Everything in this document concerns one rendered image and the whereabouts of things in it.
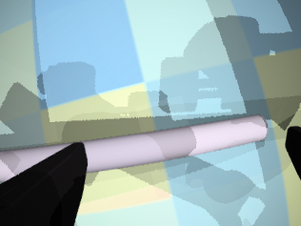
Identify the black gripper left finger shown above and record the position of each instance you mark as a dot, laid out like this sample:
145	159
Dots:
47	194

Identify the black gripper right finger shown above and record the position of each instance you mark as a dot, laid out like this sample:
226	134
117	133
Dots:
293	147

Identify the grey cylinder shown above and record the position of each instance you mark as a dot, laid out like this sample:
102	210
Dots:
144	148

